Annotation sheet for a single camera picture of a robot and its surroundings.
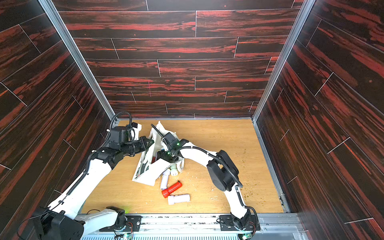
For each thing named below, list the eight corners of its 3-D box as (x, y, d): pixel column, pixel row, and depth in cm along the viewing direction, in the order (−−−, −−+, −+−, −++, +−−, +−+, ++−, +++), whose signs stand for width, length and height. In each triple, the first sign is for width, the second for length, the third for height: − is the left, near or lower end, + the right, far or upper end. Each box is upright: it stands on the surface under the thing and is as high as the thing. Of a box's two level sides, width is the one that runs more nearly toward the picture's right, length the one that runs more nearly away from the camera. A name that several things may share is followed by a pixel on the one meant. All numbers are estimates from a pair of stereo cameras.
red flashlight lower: (165, 198, 83) (164, 197, 80) (162, 193, 85) (161, 191, 82) (182, 186, 87) (182, 184, 85) (179, 181, 89) (179, 179, 87)
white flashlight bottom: (168, 205, 81) (167, 204, 79) (168, 197, 84) (167, 196, 82) (190, 201, 82) (190, 200, 80) (189, 194, 85) (189, 192, 83)
